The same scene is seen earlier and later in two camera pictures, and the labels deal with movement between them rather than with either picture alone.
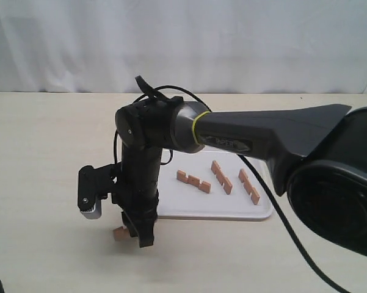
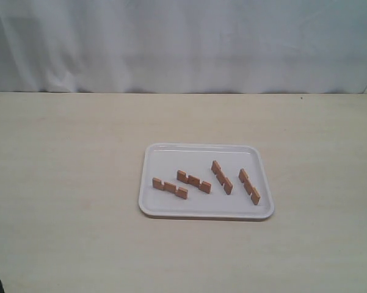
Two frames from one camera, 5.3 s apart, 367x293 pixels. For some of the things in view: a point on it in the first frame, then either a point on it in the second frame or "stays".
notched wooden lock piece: [204, 186] stays
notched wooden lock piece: [217, 170] stays
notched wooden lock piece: [252, 191] stays
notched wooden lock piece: [121, 234] to [181, 192]
